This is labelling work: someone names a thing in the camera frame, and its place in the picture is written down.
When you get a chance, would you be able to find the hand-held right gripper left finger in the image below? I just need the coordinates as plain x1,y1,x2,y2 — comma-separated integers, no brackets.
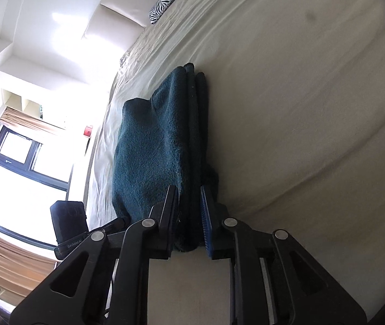
9,186,179,325

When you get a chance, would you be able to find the cream padded headboard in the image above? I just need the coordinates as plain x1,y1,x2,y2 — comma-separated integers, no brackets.
83,0,193,43

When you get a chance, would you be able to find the brown curtain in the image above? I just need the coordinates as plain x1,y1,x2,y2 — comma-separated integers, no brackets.
0,220,60,297
0,106,70,140

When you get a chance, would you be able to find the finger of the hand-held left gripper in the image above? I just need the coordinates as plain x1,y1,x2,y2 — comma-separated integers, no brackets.
101,217,126,237

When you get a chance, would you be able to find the dark framed window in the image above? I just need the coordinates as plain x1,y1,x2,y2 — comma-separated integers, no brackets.
0,126,75,248

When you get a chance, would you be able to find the white wall shelf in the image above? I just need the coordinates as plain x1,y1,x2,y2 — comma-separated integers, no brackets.
1,88,47,120

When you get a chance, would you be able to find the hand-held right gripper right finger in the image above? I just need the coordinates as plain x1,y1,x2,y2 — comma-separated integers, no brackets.
200,186,369,325

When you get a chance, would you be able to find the bed with beige sheet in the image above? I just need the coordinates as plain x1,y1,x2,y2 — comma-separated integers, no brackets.
87,0,385,325

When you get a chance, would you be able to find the dark green sweater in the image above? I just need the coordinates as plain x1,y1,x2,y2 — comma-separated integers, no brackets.
112,63,220,253

